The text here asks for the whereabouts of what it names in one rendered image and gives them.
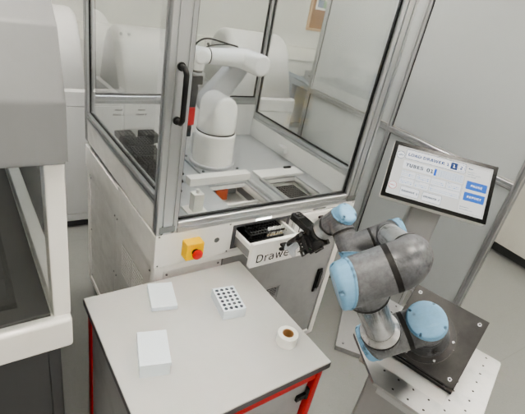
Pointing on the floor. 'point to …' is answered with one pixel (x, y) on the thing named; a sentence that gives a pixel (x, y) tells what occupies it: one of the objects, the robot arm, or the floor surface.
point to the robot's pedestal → (374, 405)
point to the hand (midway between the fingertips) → (289, 246)
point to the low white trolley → (200, 351)
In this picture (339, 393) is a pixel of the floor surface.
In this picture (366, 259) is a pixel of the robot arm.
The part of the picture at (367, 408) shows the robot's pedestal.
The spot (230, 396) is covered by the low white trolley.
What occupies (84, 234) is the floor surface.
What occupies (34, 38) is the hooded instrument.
